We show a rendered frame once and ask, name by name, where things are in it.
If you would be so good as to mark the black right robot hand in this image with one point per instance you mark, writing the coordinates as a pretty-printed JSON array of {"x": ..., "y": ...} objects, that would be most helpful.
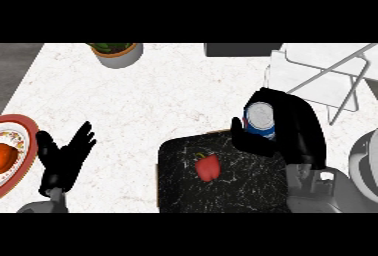
[{"x": 296, "y": 133}]

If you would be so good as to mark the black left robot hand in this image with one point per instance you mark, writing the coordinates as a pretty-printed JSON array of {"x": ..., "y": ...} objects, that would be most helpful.
[{"x": 63, "y": 163}]

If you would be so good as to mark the blue and white can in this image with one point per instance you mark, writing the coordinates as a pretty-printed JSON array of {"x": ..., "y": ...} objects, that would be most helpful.
[{"x": 260, "y": 120}]

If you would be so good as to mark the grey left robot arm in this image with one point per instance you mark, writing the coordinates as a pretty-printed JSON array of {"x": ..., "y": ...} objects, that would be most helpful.
[{"x": 48, "y": 203}]

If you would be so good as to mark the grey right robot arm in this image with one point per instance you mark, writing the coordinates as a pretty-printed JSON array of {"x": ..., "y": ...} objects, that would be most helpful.
[{"x": 320, "y": 193}]

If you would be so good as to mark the black marble tray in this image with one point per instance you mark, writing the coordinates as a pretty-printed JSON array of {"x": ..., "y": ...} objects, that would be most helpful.
[{"x": 222, "y": 180}]

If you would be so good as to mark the red-rimmed patterned plate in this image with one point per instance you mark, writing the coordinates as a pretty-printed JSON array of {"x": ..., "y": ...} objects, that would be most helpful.
[{"x": 20, "y": 150}]

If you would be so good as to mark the orange round food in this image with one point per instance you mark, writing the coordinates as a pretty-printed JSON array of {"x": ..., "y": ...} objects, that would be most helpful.
[{"x": 7, "y": 157}]

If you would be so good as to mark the grey round pot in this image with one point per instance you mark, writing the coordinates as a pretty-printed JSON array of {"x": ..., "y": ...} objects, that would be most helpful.
[{"x": 365, "y": 166}]

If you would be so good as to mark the red bell pepper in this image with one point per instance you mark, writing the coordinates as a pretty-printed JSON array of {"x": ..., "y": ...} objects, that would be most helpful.
[{"x": 209, "y": 167}]

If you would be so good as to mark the dark grey appliance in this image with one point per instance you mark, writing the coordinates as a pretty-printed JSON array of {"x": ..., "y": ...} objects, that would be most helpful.
[{"x": 243, "y": 49}]

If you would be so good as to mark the grey potted plant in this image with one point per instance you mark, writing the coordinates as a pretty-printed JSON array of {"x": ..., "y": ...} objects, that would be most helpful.
[{"x": 117, "y": 53}]

